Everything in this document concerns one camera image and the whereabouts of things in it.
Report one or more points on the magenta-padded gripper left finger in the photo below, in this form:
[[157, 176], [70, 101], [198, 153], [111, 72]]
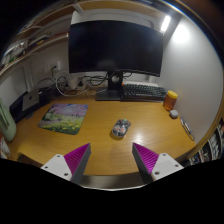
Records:
[[79, 159]]

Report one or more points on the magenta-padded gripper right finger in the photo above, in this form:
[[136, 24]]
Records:
[[146, 158]]

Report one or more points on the transparent computer mouse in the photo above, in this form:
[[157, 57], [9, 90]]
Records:
[[121, 128]]

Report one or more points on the floral print mouse pad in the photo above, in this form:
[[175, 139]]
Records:
[[63, 118]]

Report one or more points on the dark pen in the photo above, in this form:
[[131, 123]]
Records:
[[186, 128]]

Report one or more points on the small grey earbud case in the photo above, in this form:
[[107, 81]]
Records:
[[173, 114]]

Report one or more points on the orange jar with yellow lid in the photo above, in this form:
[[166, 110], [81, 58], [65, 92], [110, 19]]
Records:
[[170, 100]]

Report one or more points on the side shelf unit with books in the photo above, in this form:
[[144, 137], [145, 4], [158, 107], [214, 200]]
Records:
[[211, 143]]

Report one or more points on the dark grey keyboard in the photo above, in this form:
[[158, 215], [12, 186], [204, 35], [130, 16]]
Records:
[[143, 90]]

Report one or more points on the white power strip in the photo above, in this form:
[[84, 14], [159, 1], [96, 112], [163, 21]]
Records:
[[75, 82]]

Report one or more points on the pale green appliance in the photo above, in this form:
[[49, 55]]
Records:
[[6, 123]]

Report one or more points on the black curved monitor with stand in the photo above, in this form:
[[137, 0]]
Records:
[[115, 46]]

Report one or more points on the white wall socket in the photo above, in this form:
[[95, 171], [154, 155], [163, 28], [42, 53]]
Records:
[[51, 67]]

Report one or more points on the bright wall lamp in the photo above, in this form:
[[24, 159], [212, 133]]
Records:
[[165, 23]]

